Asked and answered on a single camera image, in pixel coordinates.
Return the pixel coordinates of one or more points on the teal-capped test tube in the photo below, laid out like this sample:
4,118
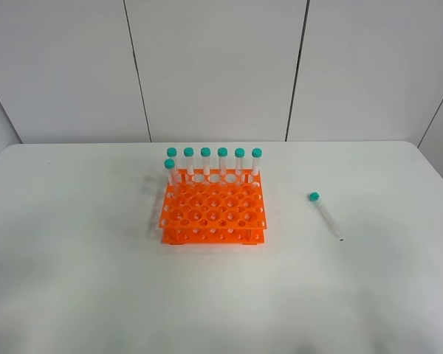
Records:
317,201

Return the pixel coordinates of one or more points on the orange plastic test tube rack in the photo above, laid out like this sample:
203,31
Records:
200,209

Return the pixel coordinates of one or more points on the teal-capped tube front left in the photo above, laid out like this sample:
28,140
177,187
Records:
172,176

